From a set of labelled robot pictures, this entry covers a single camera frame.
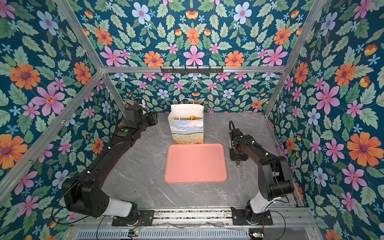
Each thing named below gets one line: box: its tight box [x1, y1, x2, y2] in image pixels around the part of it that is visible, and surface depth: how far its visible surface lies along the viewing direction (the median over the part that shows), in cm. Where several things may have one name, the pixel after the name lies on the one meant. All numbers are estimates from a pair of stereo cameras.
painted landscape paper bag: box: [167, 103, 205, 145], surface depth 92 cm
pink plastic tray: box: [164, 143, 228, 184], surface depth 97 cm
